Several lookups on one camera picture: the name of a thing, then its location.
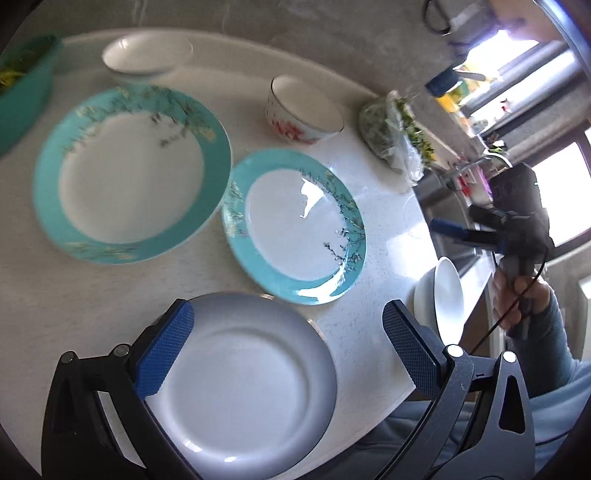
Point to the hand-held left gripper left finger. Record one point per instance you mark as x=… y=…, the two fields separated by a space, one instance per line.
x=164 y=350

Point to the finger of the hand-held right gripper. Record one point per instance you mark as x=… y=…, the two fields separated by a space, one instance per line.
x=489 y=216
x=450 y=228

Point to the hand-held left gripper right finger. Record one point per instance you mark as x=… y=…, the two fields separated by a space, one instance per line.
x=408 y=348

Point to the plain white plate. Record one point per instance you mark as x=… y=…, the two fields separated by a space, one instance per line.
x=240 y=378

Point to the red floral white bowl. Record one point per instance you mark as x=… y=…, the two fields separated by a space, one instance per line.
x=300 y=110

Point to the person's right forearm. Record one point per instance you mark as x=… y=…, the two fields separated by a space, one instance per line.
x=556 y=341

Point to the person's right hand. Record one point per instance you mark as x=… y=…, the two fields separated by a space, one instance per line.
x=508 y=302

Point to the steel kitchen sink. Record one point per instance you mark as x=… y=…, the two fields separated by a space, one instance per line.
x=455 y=258

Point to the white ceramic bowl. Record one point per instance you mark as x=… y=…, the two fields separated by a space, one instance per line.
x=424 y=300
x=449 y=300
x=143 y=55

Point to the steel faucet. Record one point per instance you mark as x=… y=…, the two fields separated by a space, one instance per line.
x=480 y=161

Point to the clear bag of vegetables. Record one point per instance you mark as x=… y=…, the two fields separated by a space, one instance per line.
x=392 y=134

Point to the window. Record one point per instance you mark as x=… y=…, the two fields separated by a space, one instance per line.
x=531 y=87

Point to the blue cup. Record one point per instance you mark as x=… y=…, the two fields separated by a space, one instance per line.
x=443 y=82

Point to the small teal rim plate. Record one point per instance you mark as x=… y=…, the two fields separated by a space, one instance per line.
x=288 y=230

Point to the large teal rim plate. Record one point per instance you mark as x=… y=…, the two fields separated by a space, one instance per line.
x=131 y=177

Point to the person's light blue clothing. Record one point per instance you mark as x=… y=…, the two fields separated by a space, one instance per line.
x=563 y=434

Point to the teal plastic basin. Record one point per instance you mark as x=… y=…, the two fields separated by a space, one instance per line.
x=27 y=106

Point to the leafy greens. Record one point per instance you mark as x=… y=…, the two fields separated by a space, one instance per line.
x=18 y=64

